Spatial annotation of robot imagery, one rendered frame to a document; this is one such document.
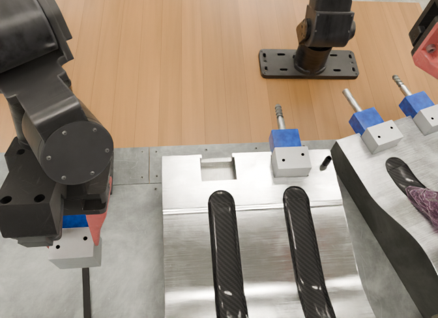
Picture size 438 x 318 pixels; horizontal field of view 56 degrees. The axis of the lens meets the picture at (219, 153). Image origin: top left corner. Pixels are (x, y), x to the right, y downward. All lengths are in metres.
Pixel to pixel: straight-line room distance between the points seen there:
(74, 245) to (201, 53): 0.50
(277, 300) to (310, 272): 0.06
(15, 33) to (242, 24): 0.64
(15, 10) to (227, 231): 0.37
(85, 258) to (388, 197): 0.45
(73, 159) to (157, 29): 0.61
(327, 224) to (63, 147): 0.40
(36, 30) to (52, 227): 0.16
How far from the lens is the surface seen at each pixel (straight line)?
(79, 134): 0.33
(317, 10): 0.75
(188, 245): 0.57
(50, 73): 0.37
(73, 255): 0.51
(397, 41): 1.01
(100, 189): 0.43
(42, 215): 0.36
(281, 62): 0.86
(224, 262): 0.57
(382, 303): 0.70
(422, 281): 0.68
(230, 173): 0.63
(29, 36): 0.37
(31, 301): 0.67
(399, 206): 0.68
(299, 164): 0.60
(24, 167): 0.40
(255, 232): 0.58
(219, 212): 0.59
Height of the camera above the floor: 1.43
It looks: 60 degrees down
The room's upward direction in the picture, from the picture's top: 8 degrees clockwise
